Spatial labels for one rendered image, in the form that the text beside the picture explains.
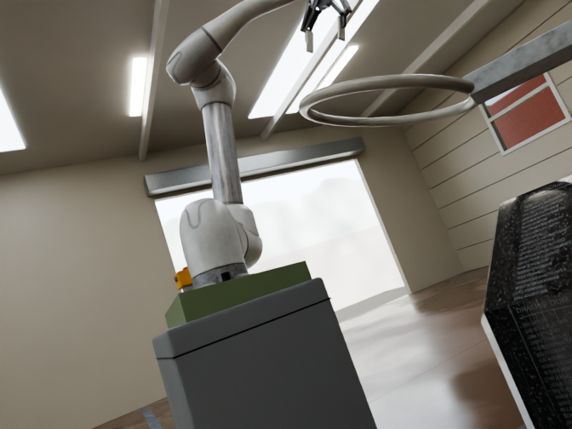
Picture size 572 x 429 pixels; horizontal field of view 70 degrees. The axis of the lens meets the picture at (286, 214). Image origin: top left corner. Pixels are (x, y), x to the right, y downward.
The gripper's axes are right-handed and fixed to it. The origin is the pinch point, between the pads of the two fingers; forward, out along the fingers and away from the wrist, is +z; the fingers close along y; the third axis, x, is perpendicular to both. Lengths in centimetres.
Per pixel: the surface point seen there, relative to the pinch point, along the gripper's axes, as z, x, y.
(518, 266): 67, 7, 55
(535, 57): 20, 3, 59
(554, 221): 56, 11, 61
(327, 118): 24.4, -0.8, 1.4
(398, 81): 24.3, -18.8, 38.8
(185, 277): 88, 0, -95
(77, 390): 314, 66, -538
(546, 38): 16, 3, 61
